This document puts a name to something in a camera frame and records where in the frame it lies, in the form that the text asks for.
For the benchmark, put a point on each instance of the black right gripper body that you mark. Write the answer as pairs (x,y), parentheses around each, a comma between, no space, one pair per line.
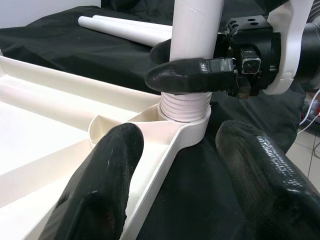
(252,32)

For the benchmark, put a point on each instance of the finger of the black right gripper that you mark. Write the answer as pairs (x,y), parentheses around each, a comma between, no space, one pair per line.
(187,76)
(162,51)

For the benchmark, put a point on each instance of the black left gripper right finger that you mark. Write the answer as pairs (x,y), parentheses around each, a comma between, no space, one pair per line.
(262,180)

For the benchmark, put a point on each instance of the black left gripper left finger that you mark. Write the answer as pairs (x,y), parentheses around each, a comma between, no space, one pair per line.
(105,180)

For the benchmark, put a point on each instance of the white plastic table leg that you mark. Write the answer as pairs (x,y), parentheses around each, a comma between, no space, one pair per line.
(120,30)
(150,25)
(192,30)

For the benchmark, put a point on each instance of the white plastic table top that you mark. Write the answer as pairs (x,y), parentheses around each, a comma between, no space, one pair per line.
(50,120)

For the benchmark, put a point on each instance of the black cloth cover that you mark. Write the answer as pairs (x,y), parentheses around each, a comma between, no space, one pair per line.
(75,50)

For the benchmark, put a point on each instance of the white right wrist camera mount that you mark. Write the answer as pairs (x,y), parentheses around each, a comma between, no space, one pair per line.
(290,45)

